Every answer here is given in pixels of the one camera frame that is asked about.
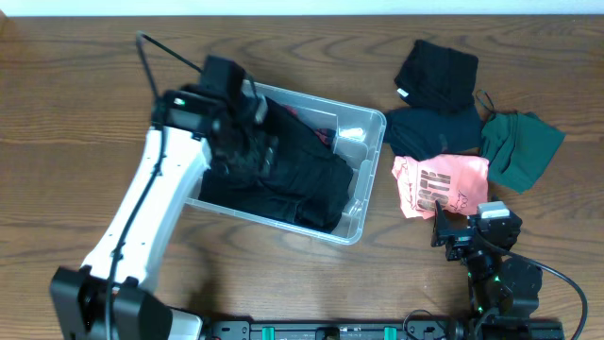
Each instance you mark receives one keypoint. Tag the black mounting rail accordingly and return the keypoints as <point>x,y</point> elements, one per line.
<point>415,328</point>

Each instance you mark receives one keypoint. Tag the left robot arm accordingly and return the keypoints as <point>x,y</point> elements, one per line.
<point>111,296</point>

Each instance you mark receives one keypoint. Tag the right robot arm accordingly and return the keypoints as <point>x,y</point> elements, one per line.
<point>497,282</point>

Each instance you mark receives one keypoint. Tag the small black folded garment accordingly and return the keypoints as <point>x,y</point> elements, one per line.
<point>437,78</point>

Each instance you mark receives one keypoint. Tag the pink printed t-shirt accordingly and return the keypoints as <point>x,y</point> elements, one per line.
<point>458,183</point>

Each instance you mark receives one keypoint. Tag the dark teal folded garment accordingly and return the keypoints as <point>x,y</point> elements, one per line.
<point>424,134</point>

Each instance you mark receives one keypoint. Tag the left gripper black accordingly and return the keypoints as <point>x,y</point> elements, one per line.
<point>260,161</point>

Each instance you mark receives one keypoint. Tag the large black garment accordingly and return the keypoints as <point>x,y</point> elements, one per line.
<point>308,184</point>

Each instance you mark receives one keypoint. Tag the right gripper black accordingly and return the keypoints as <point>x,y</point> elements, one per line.
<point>461,240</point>

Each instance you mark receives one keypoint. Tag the green folded garment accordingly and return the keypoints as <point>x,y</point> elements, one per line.
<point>519,147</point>

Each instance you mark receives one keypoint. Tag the red navy plaid shirt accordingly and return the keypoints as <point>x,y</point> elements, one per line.
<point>326,135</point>

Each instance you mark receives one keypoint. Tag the clear plastic storage bin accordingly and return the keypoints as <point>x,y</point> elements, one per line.
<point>358,140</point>

